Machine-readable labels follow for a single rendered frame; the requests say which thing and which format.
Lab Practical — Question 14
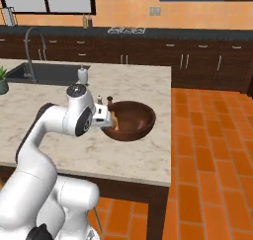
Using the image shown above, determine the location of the grey paper towel holder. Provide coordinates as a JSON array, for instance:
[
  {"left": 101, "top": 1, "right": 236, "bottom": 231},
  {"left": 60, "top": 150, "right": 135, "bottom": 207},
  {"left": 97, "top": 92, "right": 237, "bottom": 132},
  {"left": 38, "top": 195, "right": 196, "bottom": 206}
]
[{"left": 2, "top": 6, "right": 18, "bottom": 28}]

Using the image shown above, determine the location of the grey wall socket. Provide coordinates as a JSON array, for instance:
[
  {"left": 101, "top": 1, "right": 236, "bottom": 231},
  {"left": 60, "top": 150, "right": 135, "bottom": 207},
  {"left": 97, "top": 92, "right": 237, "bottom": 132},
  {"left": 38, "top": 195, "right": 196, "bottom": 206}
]
[{"left": 149, "top": 6, "right": 162, "bottom": 17}]

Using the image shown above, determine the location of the tan bread bun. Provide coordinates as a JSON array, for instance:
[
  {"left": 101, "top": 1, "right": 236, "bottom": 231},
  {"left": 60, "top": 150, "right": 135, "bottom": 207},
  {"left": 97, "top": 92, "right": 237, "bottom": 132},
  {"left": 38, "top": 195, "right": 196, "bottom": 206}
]
[{"left": 111, "top": 116, "right": 121, "bottom": 132}]

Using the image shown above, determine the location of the green potted plant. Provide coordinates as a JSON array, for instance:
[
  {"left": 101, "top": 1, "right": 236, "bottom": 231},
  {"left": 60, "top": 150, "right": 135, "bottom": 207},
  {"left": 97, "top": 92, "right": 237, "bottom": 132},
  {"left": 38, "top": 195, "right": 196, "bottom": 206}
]
[{"left": 0, "top": 65, "right": 10, "bottom": 96}]

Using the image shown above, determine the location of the dark brown wooden bowl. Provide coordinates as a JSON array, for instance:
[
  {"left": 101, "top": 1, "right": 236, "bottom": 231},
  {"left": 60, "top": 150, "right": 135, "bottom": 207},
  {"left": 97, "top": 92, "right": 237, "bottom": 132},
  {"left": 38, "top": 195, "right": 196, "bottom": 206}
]
[{"left": 100, "top": 100, "right": 157, "bottom": 142}]

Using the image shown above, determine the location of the dark wood island cabinet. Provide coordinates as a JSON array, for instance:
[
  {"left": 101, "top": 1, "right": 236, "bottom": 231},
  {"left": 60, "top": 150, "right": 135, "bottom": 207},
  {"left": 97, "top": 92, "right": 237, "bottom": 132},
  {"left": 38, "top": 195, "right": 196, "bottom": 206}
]
[{"left": 0, "top": 165, "right": 171, "bottom": 240}]

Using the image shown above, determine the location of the dark wood cupboard run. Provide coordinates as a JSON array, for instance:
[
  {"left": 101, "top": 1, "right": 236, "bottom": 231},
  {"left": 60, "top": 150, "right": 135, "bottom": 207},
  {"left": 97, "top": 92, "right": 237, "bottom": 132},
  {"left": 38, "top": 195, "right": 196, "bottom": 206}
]
[{"left": 0, "top": 33, "right": 253, "bottom": 94}]

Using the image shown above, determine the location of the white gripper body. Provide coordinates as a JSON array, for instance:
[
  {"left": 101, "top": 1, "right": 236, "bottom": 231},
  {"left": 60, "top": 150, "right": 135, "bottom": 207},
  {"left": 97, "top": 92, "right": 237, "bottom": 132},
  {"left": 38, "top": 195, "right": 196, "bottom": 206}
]
[{"left": 93, "top": 105, "right": 114, "bottom": 128}]

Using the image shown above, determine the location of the dark grey sink basin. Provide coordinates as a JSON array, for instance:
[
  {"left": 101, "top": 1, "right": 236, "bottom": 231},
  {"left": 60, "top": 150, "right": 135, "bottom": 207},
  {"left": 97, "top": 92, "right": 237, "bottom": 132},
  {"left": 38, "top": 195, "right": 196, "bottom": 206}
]
[{"left": 5, "top": 61, "right": 92, "bottom": 87}]

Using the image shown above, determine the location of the grey arched tap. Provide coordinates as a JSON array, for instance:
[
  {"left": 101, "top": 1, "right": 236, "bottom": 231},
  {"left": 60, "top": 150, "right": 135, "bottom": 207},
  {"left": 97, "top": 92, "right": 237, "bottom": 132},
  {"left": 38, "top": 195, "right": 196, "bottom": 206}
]
[{"left": 23, "top": 26, "right": 47, "bottom": 84}]

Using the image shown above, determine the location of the black hob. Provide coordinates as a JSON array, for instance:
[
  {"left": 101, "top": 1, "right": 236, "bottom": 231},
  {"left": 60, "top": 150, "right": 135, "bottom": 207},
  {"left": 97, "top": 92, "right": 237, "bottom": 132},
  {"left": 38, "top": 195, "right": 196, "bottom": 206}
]
[{"left": 107, "top": 27, "right": 146, "bottom": 36}]

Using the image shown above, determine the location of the white soap dispenser bottle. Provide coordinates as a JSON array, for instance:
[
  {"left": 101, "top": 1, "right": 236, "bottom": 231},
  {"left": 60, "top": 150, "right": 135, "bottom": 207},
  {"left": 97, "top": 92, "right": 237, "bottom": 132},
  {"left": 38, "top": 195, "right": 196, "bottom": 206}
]
[{"left": 77, "top": 64, "right": 89, "bottom": 86}]

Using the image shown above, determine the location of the black-framed window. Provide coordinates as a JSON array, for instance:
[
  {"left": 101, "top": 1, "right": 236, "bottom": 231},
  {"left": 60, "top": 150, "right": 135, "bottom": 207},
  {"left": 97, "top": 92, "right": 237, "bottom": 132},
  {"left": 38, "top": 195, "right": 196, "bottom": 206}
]
[{"left": 0, "top": 0, "right": 97, "bottom": 16}]

